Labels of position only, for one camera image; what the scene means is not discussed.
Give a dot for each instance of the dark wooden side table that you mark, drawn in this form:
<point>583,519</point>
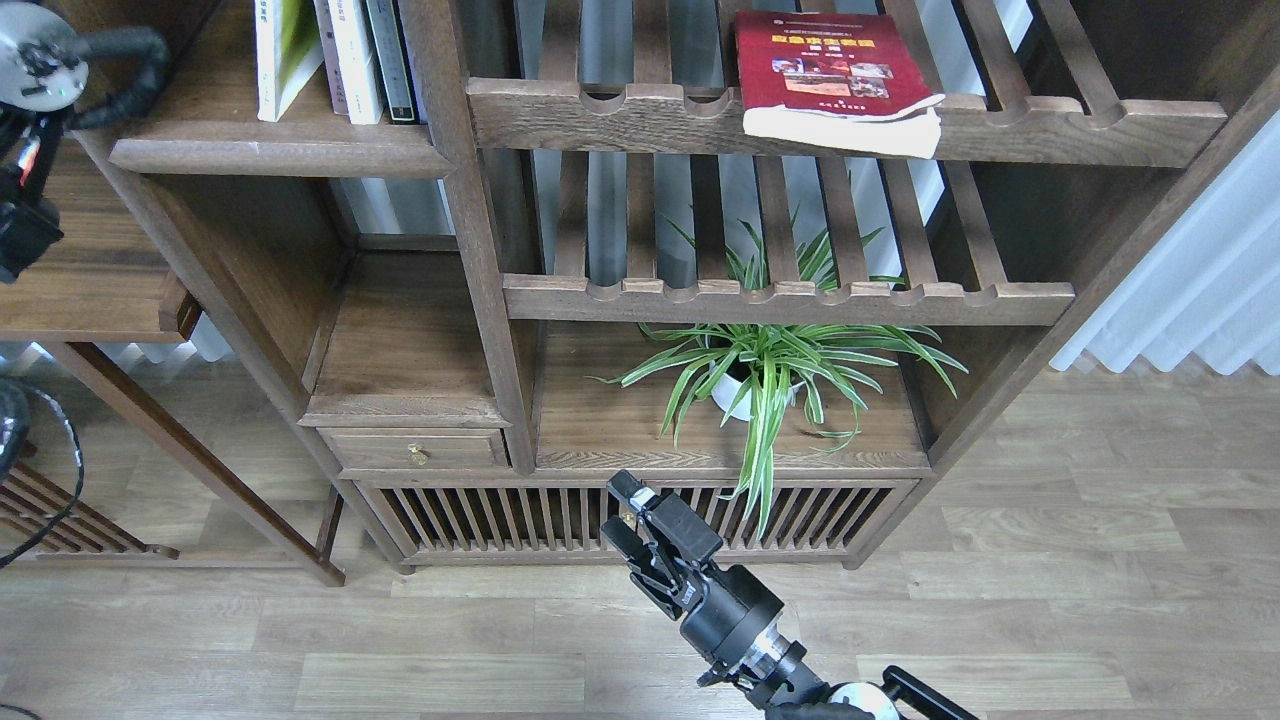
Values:
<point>105,282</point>

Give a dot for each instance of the maroon book white characters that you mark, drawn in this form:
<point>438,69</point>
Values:
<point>337,91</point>

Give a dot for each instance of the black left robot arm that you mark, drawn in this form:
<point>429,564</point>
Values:
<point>46,64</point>

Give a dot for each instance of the dark green upright book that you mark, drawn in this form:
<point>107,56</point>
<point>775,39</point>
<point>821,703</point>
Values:
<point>385,24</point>

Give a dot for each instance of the red book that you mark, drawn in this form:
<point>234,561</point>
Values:
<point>843,81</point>

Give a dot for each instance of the yellow green book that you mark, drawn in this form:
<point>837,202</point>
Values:
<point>288,52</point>

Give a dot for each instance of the green spider plant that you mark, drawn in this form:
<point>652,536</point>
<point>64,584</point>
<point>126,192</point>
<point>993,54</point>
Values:
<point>832,360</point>

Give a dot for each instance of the white upright book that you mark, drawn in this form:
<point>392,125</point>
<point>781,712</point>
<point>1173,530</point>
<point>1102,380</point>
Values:
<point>357,62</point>

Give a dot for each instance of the dark wooden bookshelf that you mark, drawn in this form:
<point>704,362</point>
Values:
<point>464,284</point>

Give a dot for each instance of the white curtain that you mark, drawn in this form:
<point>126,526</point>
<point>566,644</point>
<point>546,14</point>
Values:
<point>1210,288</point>

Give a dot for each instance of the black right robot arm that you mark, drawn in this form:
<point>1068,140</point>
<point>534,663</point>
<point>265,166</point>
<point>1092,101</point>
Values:
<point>794,691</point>

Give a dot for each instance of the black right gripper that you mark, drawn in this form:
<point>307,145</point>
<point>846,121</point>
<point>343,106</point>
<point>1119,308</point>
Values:
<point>727,615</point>

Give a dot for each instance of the white plant pot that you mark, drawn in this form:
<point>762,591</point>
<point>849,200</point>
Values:
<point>753,390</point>

